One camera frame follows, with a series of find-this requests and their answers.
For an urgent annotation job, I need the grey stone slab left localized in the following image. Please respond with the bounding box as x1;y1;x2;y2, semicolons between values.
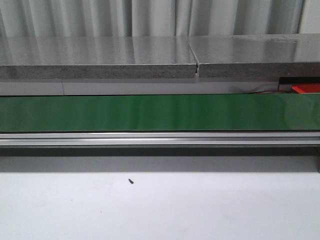
0;36;197;80

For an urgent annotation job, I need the grey stone slab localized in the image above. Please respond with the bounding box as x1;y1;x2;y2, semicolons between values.
0;36;197;80
188;33;320;78

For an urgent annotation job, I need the grey rear conveyor panel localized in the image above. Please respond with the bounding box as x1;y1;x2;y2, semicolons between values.
0;77;279;96

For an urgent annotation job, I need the green conveyor belt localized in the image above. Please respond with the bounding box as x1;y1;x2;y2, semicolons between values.
0;93;320;132

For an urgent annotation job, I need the grey stone slab right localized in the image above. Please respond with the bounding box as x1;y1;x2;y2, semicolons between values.
188;33;320;78

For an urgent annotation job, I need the red plate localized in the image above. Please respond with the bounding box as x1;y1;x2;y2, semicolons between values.
291;83;320;94

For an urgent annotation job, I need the grey pleated curtain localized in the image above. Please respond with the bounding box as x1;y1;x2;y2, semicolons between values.
0;0;304;37

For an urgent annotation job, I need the aluminium conveyor side rail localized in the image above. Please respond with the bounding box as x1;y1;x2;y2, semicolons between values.
0;130;320;148

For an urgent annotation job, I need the red cable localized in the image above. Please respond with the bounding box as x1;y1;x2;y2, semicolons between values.
247;89;291;95

